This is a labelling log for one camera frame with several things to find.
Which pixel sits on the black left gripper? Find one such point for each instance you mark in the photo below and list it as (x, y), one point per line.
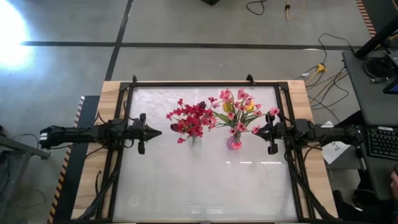
(136, 133)

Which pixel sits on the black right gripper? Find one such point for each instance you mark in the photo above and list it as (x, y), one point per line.
(278, 132)

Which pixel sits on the pink glass vase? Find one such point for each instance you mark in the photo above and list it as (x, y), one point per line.
(230, 143)

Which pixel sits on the clear glass vase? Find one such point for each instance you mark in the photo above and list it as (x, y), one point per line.
(195, 143)

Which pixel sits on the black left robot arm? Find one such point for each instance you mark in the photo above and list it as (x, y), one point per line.
(81, 133)

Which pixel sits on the white paper box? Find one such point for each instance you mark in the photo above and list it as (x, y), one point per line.
(334, 152)

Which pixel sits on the black hazard-striped floor mat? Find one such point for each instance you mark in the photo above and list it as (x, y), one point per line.
(77, 174)

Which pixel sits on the yellow power plug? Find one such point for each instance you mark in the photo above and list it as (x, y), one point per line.
(321, 68)

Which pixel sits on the grey side desk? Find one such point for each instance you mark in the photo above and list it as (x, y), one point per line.
(373, 105)

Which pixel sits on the black computer keyboard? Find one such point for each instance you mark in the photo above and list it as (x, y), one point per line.
(384, 143)

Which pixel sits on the grey metal stand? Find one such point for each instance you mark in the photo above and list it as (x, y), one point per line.
(18, 146)

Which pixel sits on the dark tablet blue screen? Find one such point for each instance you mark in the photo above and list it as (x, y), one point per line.
(393, 87)

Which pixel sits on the person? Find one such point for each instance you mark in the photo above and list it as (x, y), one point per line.
(395, 183)

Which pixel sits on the black frame clamp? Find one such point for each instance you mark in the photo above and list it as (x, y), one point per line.
(134, 79)
(250, 79)

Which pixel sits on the black metal table frame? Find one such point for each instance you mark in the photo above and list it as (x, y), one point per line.
(186, 84)

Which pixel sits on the black diagonal post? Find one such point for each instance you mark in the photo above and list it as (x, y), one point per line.
(376, 39)

